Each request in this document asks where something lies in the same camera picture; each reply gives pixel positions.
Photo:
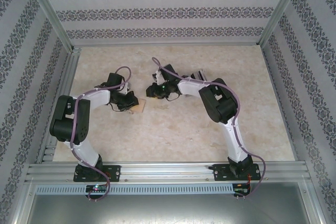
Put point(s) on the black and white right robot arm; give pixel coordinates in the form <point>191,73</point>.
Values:
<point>218,100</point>

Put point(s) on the aluminium mounting rail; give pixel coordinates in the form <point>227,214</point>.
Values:
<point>168,171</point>

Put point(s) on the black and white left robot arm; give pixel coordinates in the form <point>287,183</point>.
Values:
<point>68,119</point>

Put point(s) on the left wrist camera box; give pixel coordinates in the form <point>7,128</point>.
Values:
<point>127,87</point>

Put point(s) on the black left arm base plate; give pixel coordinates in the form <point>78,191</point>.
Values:
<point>115,172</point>

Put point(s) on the left controller board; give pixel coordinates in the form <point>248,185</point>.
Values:
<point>95,188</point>

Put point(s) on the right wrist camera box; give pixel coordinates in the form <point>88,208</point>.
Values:
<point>158,76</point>

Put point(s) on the aluminium frame post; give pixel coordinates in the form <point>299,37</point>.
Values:
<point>51,11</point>
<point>279,11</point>

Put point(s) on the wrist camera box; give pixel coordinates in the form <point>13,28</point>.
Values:
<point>158,76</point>
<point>127,87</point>

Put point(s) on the grey sheet metal panel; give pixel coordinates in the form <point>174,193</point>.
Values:
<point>168,211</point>

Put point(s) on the aluminium side rail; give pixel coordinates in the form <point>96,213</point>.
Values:
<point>68,72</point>

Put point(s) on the controller board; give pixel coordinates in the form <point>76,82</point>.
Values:
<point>95,188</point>
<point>240,190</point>

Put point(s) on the right controller board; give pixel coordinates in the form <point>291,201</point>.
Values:
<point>240,190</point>

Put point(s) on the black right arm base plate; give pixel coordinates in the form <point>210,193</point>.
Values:
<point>219,172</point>

